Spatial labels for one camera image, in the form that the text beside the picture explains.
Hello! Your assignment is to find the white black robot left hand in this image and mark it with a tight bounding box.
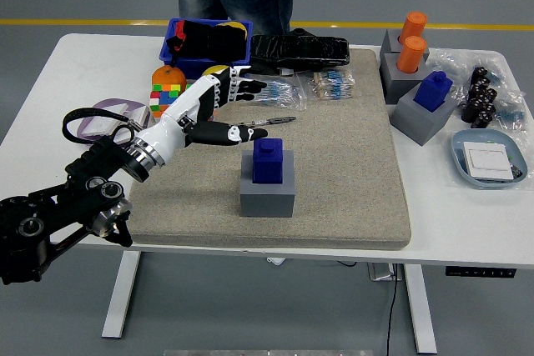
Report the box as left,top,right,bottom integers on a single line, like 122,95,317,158
135,64,269,166

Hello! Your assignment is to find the blue square seal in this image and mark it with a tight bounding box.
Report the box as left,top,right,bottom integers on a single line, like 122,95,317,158
412,71,454,113
252,138,285,185

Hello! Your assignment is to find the grey square seal holder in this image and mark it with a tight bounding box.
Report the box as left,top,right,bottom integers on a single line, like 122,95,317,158
239,151,297,218
390,80,459,148

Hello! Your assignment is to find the grey seal holder block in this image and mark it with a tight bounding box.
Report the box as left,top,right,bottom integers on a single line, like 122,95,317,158
380,29,431,61
378,52,429,105

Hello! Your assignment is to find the orange cylinder seal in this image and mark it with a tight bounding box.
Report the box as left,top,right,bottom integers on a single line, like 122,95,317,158
399,11,429,43
395,35,428,74

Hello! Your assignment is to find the multicolour puzzle cube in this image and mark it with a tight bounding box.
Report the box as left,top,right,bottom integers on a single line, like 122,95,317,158
149,83,184,119

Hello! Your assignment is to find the orange fruit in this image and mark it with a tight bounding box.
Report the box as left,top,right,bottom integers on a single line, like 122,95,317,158
151,66,188,87

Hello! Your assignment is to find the blue plastic bin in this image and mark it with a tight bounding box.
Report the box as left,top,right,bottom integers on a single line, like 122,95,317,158
159,18,254,81

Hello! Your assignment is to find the yellow lemon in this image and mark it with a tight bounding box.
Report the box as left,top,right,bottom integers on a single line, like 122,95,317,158
202,64,230,78

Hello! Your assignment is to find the purple shallow tray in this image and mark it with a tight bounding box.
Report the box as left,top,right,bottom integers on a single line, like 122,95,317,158
76,98,151,144

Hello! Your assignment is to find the black cloth with red patch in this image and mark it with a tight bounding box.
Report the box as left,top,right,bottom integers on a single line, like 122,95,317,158
165,18,249,61

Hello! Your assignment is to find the black silver pen tool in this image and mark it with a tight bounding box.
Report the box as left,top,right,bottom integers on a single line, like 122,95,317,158
249,116,298,127

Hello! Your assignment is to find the clear bag of blue resistors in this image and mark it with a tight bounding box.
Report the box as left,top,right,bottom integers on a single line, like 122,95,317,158
298,68,358,102
249,74,308,112

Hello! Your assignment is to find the black wrapped flat package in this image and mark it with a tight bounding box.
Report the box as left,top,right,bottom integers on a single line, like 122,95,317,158
249,27,350,76

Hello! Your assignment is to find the grey-brown table mat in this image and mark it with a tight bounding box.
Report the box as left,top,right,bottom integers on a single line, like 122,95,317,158
123,48,413,252

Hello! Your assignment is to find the white table leg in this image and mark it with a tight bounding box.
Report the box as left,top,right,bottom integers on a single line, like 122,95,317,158
101,250,142,339
402,263,438,354

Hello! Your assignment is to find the grey box under table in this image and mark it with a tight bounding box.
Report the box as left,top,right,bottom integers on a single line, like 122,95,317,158
366,263,404,282

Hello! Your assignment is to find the clear bag of small parts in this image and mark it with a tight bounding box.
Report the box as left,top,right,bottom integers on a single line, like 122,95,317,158
427,48,527,132

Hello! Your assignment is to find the blue-grey shallow tray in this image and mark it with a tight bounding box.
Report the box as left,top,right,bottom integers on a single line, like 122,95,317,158
451,128,529,189

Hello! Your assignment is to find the black table control panel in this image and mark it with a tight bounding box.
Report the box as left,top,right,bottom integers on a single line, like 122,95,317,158
444,266,516,278

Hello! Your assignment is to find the white switch panel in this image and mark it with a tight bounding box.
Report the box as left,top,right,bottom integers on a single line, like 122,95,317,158
82,103,129,138
461,141,514,182
112,105,151,143

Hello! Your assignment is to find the black hanging power cable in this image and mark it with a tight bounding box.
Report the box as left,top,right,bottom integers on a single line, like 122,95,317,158
385,263,400,356

